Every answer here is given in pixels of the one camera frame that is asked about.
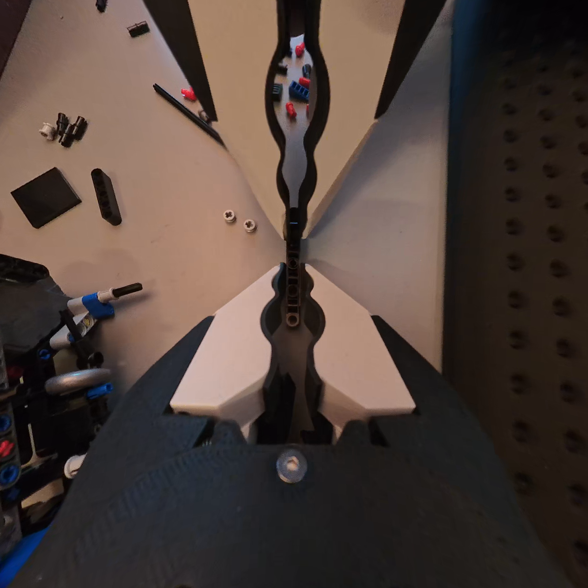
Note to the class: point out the bunch of small black pins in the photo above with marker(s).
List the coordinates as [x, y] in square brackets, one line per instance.
[71, 128]

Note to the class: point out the black perforated panel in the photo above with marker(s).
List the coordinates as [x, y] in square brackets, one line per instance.
[519, 275]

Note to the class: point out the long black brick beam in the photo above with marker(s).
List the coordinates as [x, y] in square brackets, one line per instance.
[292, 275]

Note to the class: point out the grey desk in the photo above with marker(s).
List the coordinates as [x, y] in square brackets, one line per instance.
[160, 239]

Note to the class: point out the scattered small brick parts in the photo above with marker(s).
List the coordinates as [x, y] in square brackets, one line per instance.
[298, 89]

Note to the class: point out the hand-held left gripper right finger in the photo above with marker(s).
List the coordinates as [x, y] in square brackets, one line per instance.
[358, 367]

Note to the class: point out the short black brick beam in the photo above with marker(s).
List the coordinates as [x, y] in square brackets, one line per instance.
[106, 196]

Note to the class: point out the toy brick truck model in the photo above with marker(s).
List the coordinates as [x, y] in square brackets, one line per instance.
[27, 312]

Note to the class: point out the black smooth square tile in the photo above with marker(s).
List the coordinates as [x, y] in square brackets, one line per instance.
[46, 197]

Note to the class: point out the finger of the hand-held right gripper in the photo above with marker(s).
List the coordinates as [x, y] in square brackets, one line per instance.
[239, 92]
[353, 92]

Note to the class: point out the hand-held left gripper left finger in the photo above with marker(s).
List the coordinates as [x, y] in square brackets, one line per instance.
[225, 367]

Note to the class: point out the long black axle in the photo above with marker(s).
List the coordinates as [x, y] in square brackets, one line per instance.
[188, 110]

